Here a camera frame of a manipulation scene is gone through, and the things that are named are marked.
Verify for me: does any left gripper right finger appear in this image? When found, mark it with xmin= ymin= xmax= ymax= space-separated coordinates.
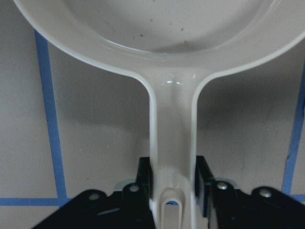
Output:
xmin=195 ymin=156 xmax=305 ymax=229

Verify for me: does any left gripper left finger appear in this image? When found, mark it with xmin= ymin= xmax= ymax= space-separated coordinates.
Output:
xmin=35 ymin=157 xmax=155 ymax=229

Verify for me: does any beige plastic dustpan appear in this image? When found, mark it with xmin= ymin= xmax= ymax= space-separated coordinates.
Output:
xmin=15 ymin=0 xmax=305 ymax=229

